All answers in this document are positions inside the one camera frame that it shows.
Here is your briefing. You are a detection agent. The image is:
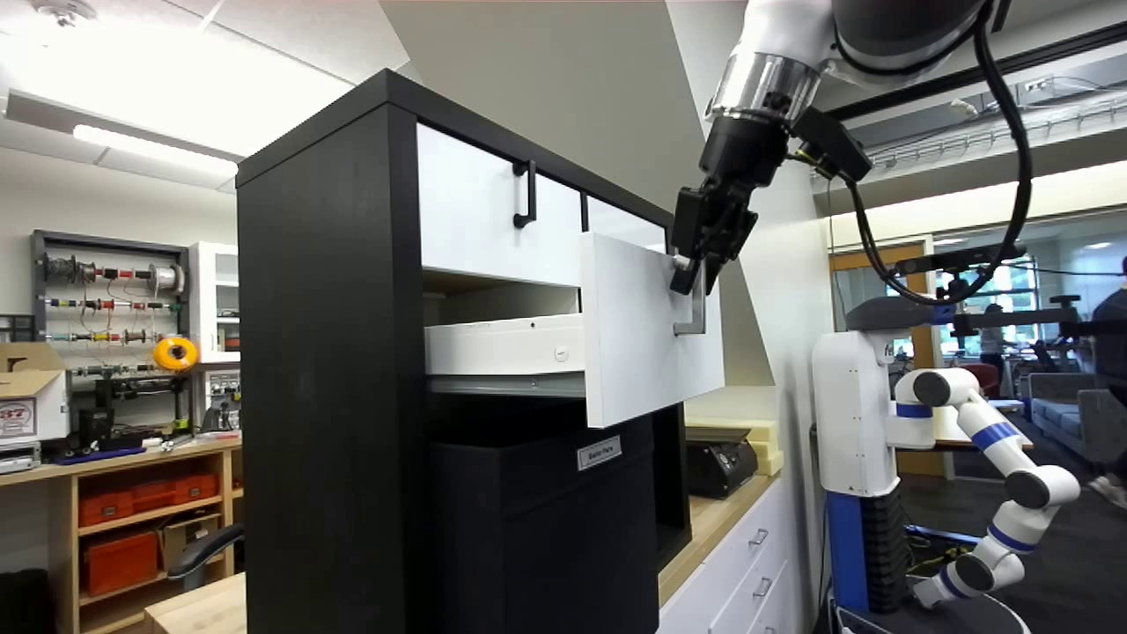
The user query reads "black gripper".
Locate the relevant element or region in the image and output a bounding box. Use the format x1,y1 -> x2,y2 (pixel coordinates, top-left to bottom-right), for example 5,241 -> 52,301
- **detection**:
670,115 -> 786,296

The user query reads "white drawer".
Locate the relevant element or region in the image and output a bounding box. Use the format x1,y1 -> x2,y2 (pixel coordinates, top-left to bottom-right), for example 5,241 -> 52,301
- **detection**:
421,236 -> 725,430
414,126 -> 582,285

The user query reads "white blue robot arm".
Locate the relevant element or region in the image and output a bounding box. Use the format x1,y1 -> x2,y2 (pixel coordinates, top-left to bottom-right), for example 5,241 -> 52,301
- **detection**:
894,366 -> 1080,609

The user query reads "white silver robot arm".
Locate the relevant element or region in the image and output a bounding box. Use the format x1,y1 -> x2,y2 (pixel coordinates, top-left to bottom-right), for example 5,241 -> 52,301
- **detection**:
670,0 -> 989,292

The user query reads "white lower drawer cabinet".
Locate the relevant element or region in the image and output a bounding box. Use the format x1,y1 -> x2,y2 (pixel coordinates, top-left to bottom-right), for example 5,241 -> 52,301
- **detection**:
656,475 -> 801,634

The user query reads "black device on counter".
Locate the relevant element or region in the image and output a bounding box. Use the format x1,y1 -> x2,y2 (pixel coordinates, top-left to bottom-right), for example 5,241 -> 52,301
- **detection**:
685,427 -> 756,501

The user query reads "black storage bin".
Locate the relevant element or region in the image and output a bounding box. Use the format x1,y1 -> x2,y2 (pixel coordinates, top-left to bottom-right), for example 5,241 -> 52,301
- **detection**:
430,424 -> 657,634

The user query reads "grey tool pegboard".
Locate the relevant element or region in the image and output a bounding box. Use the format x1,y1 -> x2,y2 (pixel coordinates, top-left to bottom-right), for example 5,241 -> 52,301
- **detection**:
30,229 -> 191,389

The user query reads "red toolbox upper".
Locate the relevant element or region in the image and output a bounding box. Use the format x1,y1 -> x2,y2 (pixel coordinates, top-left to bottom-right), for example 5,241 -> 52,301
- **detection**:
77,471 -> 217,524

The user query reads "red toolbox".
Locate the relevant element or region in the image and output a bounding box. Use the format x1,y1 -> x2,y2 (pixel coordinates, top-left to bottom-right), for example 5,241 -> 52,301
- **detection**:
83,533 -> 161,595
77,471 -> 217,524

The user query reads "wooden workbench shelf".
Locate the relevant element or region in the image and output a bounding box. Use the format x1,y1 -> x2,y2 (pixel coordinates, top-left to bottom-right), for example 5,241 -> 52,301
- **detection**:
0,442 -> 243,634

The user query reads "red toolbox lower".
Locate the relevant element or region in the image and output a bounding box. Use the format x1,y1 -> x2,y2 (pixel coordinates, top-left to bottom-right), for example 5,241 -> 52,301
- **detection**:
83,533 -> 161,595

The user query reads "cardboard box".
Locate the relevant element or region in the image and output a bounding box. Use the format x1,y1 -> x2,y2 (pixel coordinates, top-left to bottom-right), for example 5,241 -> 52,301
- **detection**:
0,343 -> 70,471

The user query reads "white blue robot pedestal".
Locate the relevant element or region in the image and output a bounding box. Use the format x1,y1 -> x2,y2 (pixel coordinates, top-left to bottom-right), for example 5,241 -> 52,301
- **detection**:
812,330 -> 906,614

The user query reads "black cabinet frame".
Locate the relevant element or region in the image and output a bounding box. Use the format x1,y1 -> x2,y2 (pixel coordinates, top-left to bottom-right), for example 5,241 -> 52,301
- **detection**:
234,71 -> 690,634

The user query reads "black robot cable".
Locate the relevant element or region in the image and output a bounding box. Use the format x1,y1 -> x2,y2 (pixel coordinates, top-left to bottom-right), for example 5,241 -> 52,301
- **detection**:
842,0 -> 1035,312

